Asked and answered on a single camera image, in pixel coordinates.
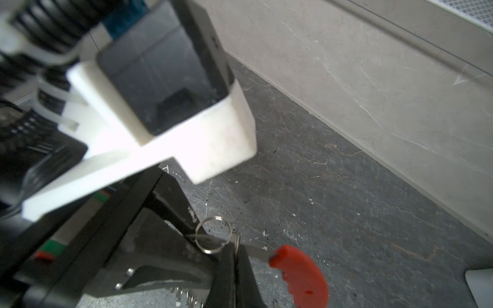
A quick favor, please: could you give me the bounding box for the white digital clock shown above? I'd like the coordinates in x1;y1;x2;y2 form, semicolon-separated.
465;268;493;308

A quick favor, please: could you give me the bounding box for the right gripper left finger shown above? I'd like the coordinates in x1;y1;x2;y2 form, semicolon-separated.
204;244;236;308

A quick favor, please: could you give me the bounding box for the white wire mesh basket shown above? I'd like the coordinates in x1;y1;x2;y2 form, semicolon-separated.
428;0;493;33

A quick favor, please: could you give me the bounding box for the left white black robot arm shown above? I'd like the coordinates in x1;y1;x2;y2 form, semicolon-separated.
1;1;234;307

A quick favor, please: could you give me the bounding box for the red-handled metal key ring holder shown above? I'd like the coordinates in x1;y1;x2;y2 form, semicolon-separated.
177;216;329;307

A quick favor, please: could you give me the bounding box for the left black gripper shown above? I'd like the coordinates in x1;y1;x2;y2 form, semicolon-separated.
1;167;216;307

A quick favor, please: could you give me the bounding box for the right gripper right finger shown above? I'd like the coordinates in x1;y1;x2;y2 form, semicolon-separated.
236;245;266;308

